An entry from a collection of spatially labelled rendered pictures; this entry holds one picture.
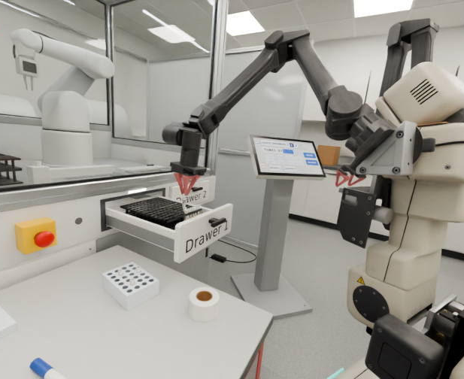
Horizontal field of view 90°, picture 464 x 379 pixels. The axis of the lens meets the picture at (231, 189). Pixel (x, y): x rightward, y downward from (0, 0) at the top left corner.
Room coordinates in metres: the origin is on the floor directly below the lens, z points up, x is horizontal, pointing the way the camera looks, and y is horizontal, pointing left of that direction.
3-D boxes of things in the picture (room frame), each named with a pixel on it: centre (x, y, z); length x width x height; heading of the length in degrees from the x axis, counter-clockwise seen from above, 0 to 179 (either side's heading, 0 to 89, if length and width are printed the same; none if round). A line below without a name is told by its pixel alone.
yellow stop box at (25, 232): (0.55, 0.49, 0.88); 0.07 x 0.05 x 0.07; 152
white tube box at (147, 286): (0.52, 0.24, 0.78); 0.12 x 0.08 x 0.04; 53
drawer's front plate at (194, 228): (0.70, 0.06, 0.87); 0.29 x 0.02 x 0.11; 152
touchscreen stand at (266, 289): (1.61, -0.36, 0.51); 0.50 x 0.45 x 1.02; 20
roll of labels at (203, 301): (0.47, 0.04, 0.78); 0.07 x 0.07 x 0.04
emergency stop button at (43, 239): (0.53, 0.46, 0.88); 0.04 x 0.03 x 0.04; 152
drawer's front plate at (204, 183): (1.13, 0.20, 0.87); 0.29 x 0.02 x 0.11; 152
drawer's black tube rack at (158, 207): (0.79, 0.24, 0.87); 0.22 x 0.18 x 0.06; 62
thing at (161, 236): (0.80, 0.25, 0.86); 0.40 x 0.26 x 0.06; 62
